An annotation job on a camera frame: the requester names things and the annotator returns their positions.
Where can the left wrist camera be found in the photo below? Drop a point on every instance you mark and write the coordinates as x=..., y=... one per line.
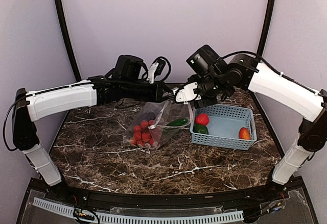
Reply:
x=156, y=69

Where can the light blue slotted cable duct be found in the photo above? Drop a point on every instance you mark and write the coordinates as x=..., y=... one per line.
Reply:
x=134, y=215

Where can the orange red toy mango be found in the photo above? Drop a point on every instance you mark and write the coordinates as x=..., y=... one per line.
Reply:
x=244, y=134

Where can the light blue plastic basket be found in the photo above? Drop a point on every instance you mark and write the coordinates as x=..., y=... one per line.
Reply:
x=224, y=125

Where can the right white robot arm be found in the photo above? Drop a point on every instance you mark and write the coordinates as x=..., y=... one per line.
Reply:
x=220, y=76

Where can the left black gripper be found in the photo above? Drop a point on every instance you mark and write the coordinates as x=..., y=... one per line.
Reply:
x=157, y=96

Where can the left black frame post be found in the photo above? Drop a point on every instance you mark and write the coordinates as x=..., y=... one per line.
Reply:
x=67, y=39

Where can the purple toy eggplant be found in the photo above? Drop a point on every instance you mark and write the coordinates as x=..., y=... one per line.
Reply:
x=149, y=114

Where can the right black frame post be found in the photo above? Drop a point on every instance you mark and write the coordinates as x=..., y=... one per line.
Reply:
x=265, y=27

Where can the black front rail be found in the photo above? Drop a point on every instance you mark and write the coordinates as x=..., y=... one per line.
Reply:
x=295, y=196

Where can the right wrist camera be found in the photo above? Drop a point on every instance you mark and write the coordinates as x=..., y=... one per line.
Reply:
x=186, y=93

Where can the green toy avocado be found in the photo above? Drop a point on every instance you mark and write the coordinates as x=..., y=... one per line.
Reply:
x=200, y=129

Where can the green toy cucumber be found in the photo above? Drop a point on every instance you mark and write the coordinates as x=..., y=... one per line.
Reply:
x=173, y=126

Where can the clear zip top bag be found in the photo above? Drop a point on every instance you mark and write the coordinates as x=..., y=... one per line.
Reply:
x=168, y=112

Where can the red lychee bunch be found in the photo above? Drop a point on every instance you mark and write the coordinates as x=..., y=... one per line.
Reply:
x=142, y=137

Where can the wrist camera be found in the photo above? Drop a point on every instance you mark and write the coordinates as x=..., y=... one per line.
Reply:
x=156, y=69
x=186, y=93

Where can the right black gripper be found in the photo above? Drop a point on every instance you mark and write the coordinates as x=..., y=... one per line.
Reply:
x=212, y=100

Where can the red toy fruit ball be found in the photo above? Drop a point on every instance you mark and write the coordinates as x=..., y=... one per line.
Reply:
x=202, y=119

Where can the black frame post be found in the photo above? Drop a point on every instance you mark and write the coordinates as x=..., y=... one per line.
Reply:
x=67, y=39
x=265, y=27

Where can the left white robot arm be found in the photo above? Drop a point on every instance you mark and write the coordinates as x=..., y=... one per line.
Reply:
x=130, y=78

